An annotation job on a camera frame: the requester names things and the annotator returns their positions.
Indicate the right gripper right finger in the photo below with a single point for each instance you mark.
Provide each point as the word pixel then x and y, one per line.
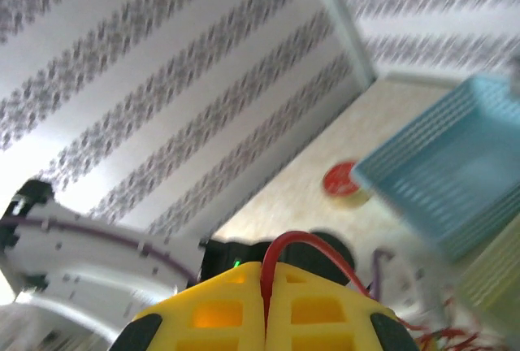
pixel 317 314

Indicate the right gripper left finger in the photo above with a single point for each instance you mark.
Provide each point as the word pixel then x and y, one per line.
pixel 219 314

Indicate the blue plastic basket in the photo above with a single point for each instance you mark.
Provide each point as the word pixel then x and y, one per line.
pixel 447 172

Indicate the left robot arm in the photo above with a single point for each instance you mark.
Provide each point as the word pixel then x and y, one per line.
pixel 101 253

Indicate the round red gold tin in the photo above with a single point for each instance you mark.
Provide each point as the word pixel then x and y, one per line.
pixel 339 178

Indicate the small pale green basket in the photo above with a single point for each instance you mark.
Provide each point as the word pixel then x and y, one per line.
pixel 495 278

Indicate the aluminium frame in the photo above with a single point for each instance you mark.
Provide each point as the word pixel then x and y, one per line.
pixel 345 22

